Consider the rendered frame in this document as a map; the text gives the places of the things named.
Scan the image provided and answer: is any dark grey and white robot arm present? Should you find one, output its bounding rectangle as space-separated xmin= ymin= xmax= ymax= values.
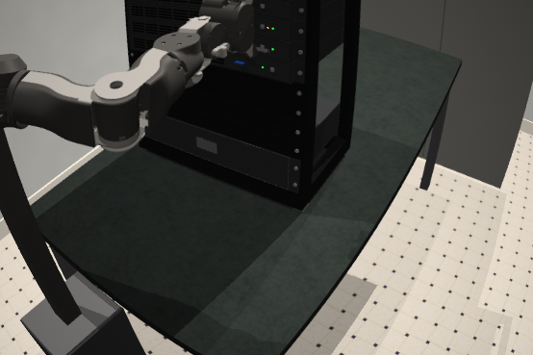
xmin=0 ymin=16 xmax=230 ymax=153

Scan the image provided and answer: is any black server rack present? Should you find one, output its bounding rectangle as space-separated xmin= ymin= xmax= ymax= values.
xmin=124 ymin=0 xmax=361 ymax=213

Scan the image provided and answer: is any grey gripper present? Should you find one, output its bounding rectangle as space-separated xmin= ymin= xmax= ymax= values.
xmin=198 ymin=0 xmax=270 ymax=59

